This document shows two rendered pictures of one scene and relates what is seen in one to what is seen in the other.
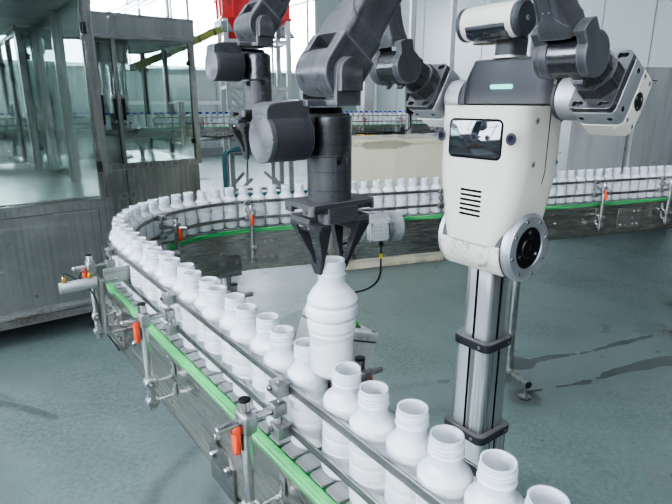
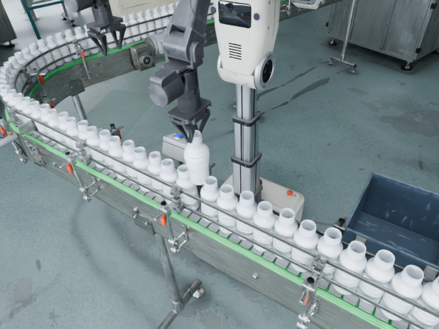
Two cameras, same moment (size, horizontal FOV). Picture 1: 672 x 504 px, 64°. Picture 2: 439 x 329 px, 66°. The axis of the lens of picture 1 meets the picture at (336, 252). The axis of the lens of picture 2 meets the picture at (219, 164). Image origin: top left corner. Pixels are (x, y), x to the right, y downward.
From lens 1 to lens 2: 35 cm
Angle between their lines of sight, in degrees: 29
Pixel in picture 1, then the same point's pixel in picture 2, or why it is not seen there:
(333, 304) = (200, 156)
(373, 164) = not seen: outside the picture
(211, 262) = (63, 88)
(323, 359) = (197, 178)
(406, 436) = (246, 207)
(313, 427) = (193, 202)
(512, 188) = (259, 44)
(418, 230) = not seen: hidden behind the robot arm
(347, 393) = (213, 190)
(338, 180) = (195, 101)
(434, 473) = (262, 220)
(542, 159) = (272, 23)
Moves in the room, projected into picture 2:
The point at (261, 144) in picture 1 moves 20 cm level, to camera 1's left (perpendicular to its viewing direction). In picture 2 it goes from (159, 98) to (63, 118)
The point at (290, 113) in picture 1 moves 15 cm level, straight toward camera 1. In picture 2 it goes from (171, 79) to (195, 112)
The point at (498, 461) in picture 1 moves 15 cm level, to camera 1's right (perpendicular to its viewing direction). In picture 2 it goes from (286, 211) to (336, 196)
